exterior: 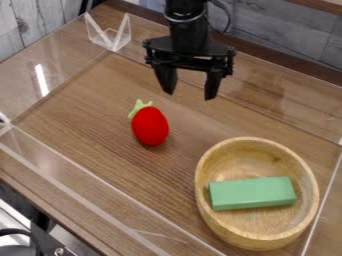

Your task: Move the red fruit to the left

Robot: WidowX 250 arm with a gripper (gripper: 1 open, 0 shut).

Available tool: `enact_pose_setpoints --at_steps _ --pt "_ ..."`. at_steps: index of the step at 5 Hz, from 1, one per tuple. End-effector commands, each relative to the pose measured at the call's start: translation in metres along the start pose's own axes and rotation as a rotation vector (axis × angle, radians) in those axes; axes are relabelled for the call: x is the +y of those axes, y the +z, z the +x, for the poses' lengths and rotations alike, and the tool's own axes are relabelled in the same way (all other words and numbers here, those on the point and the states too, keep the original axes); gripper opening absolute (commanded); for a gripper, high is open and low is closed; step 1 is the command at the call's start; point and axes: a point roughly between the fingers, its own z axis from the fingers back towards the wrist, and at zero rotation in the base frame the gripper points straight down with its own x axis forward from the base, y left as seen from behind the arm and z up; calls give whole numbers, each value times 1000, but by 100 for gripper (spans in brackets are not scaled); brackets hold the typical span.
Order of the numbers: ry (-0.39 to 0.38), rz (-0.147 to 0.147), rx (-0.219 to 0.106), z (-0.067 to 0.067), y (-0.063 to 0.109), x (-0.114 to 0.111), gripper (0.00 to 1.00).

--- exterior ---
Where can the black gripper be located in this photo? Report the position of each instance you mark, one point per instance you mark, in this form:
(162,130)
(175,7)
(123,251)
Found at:
(213,58)

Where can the red toy strawberry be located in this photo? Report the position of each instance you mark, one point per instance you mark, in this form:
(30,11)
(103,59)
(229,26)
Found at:
(149,123)

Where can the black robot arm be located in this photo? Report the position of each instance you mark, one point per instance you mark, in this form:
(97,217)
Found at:
(186,16)

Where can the green rectangular block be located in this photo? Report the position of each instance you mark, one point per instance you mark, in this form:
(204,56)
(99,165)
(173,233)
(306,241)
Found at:
(252,193)

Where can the wooden bowl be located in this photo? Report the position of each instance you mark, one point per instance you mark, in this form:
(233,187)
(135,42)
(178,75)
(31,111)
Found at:
(262,228)

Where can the black metal stand base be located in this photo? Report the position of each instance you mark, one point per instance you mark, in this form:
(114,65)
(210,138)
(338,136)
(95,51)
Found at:
(31,240)

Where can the clear acrylic corner bracket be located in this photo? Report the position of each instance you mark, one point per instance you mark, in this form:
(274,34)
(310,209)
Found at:
(110,39)

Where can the clear acrylic enclosure wall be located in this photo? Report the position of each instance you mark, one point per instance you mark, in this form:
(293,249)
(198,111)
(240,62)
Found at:
(123,194)

